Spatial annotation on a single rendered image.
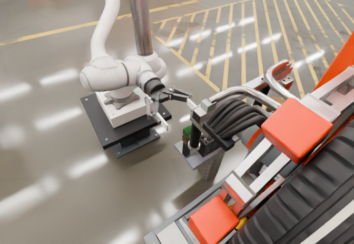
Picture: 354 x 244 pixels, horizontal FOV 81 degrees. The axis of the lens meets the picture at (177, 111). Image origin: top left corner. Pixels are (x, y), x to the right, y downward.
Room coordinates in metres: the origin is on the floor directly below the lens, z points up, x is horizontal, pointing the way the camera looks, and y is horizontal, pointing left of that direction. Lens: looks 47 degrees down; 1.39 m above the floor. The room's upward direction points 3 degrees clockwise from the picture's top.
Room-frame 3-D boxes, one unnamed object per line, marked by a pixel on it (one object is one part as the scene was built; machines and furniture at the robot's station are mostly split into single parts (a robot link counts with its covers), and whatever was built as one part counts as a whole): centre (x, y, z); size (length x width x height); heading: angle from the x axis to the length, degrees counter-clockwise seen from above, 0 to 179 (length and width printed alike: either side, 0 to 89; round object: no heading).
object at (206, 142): (0.67, -0.18, 0.51); 0.20 x 0.14 x 0.13; 125
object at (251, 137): (0.40, -0.30, 0.85); 0.21 x 0.14 x 0.14; 37
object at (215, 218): (0.15, -0.10, 0.85); 0.09 x 0.08 x 0.07; 127
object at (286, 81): (0.60, -0.36, 0.93); 0.09 x 0.05 x 0.05; 37
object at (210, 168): (0.71, -0.24, 0.21); 0.10 x 0.10 x 0.42; 37
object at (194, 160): (0.69, -0.21, 0.44); 0.43 x 0.17 x 0.03; 127
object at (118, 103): (1.02, 0.40, 0.42); 0.22 x 0.18 x 0.06; 133
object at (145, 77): (0.67, 0.12, 0.83); 0.09 x 0.06 x 0.09; 127
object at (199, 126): (0.40, -0.09, 0.93); 0.09 x 0.05 x 0.05; 37
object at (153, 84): (0.61, 0.08, 0.83); 0.09 x 0.08 x 0.07; 37
